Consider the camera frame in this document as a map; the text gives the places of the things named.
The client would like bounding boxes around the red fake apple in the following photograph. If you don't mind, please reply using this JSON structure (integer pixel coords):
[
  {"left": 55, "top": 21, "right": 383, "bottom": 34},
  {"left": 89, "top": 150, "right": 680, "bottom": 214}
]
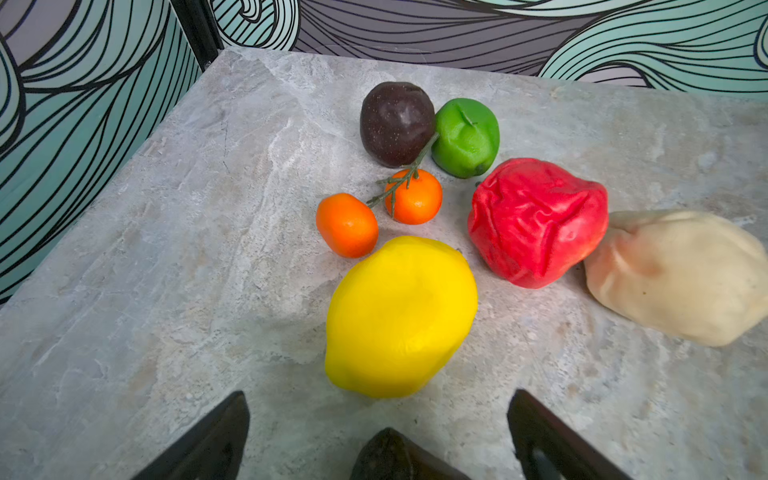
[{"left": 468, "top": 158, "right": 610, "bottom": 289}]

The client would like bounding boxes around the black corner frame post left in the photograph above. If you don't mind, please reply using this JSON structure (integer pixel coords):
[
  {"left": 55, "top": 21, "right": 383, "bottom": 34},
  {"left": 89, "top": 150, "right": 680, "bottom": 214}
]
[{"left": 170, "top": 0, "right": 224, "bottom": 71}]

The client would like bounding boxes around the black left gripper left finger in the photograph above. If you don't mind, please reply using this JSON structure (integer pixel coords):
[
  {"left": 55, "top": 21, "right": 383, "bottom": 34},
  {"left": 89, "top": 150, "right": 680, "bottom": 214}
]
[{"left": 133, "top": 391, "right": 250, "bottom": 480}]

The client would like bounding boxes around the yellow fake lemon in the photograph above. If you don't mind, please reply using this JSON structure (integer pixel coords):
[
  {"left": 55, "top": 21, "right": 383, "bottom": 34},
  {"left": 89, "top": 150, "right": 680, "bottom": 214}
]
[{"left": 325, "top": 236, "right": 479, "bottom": 398}]

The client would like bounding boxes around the orange cherry tomato with stem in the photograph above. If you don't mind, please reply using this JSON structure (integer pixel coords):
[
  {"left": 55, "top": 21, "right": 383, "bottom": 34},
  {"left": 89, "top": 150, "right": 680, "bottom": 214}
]
[{"left": 365, "top": 133, "right": 443, "bottom": 225}]

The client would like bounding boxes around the orange oval cherry tomato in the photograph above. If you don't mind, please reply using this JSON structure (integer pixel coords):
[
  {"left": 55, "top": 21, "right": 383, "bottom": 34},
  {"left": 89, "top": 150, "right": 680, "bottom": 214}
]
[{"left": 316, "top": 193, "right": 379, "bottom": 258}]

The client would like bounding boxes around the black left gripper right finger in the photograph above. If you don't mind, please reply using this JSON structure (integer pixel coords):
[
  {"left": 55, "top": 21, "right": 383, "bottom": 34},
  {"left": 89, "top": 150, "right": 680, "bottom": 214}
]
[{"left": 507, "top": 389, "right": 629, "bottom": 479}]

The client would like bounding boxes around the green fake lime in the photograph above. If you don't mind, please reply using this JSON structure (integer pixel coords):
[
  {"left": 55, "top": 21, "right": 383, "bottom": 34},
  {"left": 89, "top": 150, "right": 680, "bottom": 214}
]
[{"left": 432, "top": 98, "right": 500, "bottom": 179}]

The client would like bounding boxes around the dark fake avocado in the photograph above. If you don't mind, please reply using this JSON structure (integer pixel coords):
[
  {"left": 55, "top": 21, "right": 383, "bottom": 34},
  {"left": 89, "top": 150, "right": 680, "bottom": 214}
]
[{"left": 350, "top": 427, "right": 470, "bottom": 480}]

